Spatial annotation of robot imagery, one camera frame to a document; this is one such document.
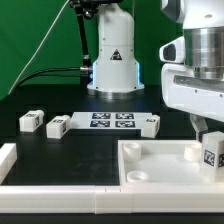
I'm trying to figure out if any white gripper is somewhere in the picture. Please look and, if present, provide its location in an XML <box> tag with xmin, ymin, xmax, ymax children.
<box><xmin>159</xmin><ymin>36</ymin><xmax>224</xmax><ymax>142</ymax></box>

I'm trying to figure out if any white square tabletop part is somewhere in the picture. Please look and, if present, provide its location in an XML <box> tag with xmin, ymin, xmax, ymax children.
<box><xmin>118</xmin><ymin>140</ymin><xmax>224</xmax><ymax>185</ymax></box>

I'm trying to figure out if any black camera pole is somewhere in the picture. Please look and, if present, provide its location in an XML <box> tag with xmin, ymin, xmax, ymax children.
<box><xmin>69</xmin><ymin>0</ymin><xmax>99</xmax><ymax>67</ymax></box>

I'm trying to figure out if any black cable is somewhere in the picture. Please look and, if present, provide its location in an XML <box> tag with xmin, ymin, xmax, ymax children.
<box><xmin>13</xmin><ymin>66</ymin><xmax>94</xmax><ymax>91</ymax></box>

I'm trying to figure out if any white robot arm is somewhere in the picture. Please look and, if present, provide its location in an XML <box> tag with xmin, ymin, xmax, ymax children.
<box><xmin>88</xmin><ymin>0</ymin><xmax>224</xmax><ymax>132</ymax></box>

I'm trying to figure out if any white cable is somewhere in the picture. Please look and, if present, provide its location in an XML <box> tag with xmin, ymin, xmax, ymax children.
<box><xmin>7</xmin><ymin>0</ymin><xmax>72</xmax><ymax>96</ymax></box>

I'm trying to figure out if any white front fence rail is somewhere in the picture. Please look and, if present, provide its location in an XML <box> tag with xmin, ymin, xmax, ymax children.
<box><xmin>0</xmin><ymin>185</ymin><xmax>224</xmax><ymax>214</ymax></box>

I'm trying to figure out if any white fence rail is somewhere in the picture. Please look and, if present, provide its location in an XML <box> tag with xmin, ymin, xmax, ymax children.
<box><xmin>0</xmin><ymin>185</ymin><xmax>224</xmax><ymax>214</ymax></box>
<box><xmin>0</xmin><ymin>143</ymin><xmax>17</xmax><ymax>185</ymax></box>

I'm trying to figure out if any white left fence rail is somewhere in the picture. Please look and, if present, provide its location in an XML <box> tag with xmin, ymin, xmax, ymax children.
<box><xmin>0</xmin><ymin>143</ymin><xmax>17</xmax><ymax>185</ymax></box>

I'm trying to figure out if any white marker base plate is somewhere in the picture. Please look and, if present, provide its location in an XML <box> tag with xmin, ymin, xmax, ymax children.
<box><xmin>71</xmin><ymin>112</ymin><xmax>152</xmax><ymax>130</ymax></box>

